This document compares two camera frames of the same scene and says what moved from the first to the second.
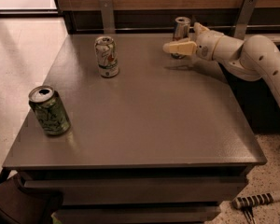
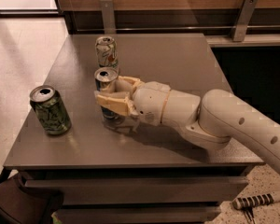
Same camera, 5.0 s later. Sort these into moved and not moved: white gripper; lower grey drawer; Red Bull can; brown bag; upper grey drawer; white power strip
Moved: white gripper; Red Bull can
Not moved: upper grey drawer; white power strip; brown bag; lower grey drawer
